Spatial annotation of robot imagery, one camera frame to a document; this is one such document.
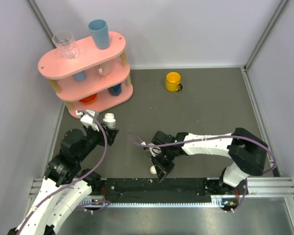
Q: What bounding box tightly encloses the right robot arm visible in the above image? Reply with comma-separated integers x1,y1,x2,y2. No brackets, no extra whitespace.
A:
149,128,268,194

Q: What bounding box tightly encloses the dark blue faceted cup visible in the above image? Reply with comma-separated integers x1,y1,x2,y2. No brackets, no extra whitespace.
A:
108,83,122,96

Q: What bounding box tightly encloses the yellow mug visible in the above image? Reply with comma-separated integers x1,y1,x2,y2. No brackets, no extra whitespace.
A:
166,71,183,92

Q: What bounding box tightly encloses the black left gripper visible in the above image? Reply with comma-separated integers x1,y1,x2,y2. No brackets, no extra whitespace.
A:
77,122,119,162

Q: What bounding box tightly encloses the light blue plastic tumbler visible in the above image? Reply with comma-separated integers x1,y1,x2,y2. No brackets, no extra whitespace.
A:
88,19,110,49

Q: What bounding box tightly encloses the white bottle cap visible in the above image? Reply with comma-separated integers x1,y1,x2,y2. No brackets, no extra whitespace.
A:
150,166,157,174

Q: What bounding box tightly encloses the small light blue cup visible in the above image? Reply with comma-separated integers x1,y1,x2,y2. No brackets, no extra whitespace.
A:
73,71,87,82

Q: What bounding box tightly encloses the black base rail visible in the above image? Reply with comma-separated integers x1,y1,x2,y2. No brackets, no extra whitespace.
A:
102,178,245,204

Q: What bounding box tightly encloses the pink three-tier wooden shelf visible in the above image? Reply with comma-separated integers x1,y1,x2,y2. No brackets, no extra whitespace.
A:
38,31,133,118

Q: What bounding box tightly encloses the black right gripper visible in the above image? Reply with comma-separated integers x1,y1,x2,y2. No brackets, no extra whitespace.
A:
150,147,176,182

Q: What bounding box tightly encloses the white pill bottle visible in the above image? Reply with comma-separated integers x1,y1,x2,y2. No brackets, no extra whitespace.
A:
103,113,116,129

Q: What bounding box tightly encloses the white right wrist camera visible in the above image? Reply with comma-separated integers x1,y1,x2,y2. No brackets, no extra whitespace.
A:
143,143,161,157

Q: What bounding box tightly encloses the clear drinking glass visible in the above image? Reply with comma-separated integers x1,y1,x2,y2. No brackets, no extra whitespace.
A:
52,31,79,60

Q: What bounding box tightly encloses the orange plastic bowl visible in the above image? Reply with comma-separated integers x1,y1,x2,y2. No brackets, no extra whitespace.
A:
79,94,97,104

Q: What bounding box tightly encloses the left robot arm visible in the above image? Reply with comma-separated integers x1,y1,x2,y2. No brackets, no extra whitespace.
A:
8,126,118,235

